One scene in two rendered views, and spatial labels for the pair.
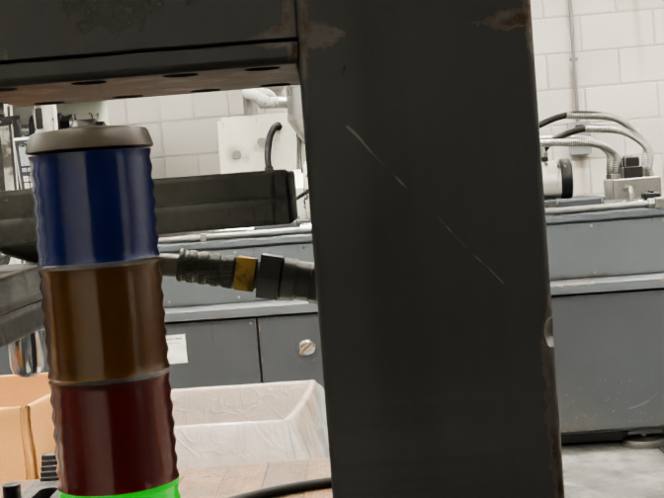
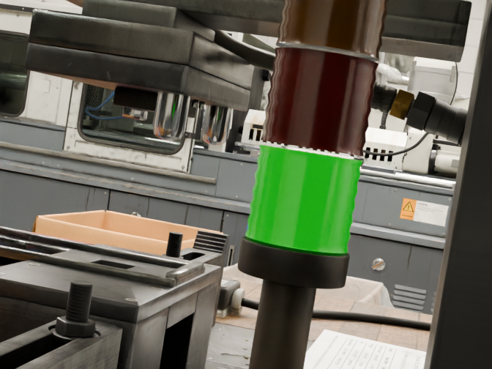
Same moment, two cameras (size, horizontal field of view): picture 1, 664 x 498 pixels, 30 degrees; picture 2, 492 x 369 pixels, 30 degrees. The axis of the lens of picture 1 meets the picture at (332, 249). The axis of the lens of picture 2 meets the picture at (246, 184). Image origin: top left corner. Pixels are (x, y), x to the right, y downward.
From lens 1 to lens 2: 0.11 m
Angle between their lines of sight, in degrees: 10
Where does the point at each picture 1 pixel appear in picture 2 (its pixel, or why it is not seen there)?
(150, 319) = (377, 9)
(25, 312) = (227, 86)
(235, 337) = not seen: hidden behind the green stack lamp
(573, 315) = not seen: outside the picture
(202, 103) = not seen: hidden behind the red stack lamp
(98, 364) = (325, 31)
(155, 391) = (365, 72)
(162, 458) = (356, 132)
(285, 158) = (396, 122)
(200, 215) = (390, 24)
